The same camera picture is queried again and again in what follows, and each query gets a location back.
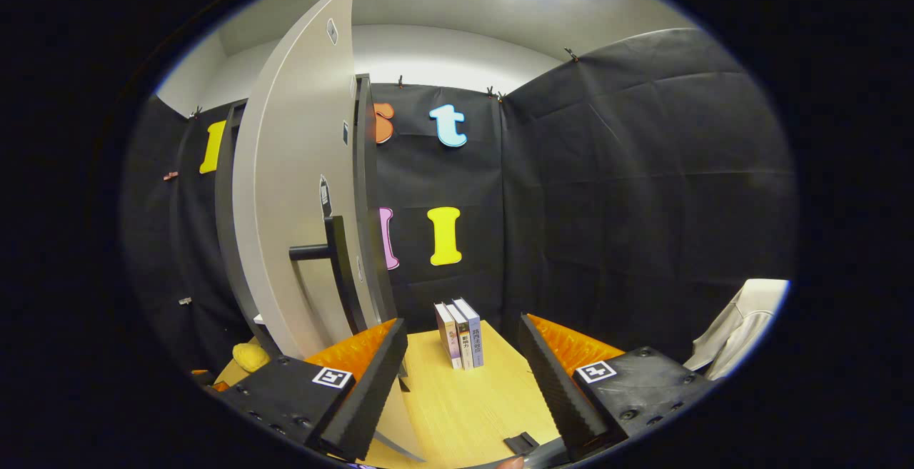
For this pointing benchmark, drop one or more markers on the yellow bumpy round object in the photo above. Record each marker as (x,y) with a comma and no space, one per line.
(251,357)

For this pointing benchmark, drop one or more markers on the black backdrop cloth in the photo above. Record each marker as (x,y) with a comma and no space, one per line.
(643,169)

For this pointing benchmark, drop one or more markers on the blue-grey spine book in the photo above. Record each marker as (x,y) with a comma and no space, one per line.
(474,333)

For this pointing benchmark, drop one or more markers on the white cloth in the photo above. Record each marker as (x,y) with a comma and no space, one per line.
(735,326)

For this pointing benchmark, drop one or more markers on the beige cabinet door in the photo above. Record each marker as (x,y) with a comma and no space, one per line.
(285,169)

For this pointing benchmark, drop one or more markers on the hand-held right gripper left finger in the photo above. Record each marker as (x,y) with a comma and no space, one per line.
(360,405)

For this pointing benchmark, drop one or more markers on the pink cover book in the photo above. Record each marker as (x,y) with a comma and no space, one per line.
(448,337)

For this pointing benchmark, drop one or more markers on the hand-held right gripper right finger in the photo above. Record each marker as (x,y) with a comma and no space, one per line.
(560,397)

